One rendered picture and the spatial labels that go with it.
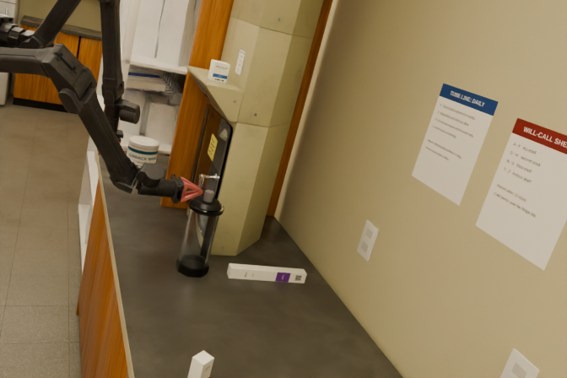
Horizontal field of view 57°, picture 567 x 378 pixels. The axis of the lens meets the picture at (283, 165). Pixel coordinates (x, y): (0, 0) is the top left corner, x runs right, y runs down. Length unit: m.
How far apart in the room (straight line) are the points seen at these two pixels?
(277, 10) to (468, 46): 0.56
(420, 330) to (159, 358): 0.68
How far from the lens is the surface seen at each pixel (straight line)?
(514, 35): 1.37
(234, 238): 1.80
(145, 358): 1.32
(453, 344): 1.42
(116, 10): 1.88
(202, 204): 1.56
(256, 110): 1.65
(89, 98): 1.46
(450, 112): 1.46
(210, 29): 1.94
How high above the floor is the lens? 1.76
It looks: 16 degrees down
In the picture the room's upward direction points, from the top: 15 degrees clockwise
